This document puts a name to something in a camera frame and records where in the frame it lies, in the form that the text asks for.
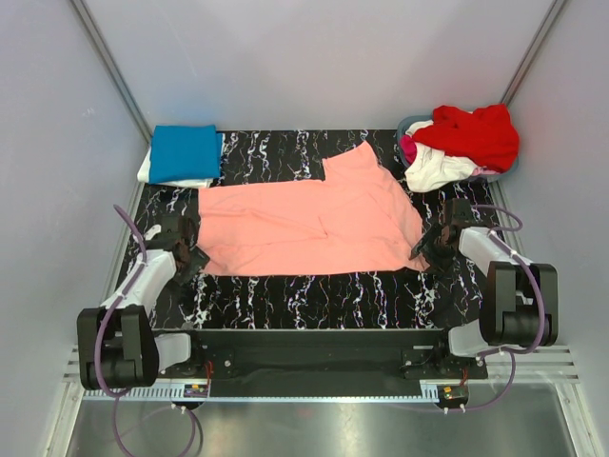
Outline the salmon pink t shirt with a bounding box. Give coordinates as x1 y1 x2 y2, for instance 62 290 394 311
198 142 428 276

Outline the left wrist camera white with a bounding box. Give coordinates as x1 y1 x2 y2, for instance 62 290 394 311
143 224 162 241

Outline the aluminium rail frame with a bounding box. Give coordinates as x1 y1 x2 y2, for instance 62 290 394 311
61 345 582 401

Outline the folded blue t shirt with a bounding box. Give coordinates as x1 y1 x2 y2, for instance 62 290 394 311
148 125 222 184

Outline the magenta garment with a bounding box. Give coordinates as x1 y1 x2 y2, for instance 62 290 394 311
400 135 418 167

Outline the black mounting base plate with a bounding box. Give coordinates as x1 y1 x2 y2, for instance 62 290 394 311
97 328 489 399

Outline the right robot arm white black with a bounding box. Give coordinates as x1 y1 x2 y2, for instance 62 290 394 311
410 199 559 378

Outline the folded white t shirt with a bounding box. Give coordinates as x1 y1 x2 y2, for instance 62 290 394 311
136 142 222 189

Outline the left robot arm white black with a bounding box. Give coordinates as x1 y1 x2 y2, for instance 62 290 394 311
76 215 209 394

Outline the white crumpled t shirt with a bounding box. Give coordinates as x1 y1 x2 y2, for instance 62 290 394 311
404 120 478 193

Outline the grey blue laundry basket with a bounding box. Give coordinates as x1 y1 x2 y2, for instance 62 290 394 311
396 114 519 183

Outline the red t shirt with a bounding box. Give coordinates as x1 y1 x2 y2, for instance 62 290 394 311
411 104 520 173

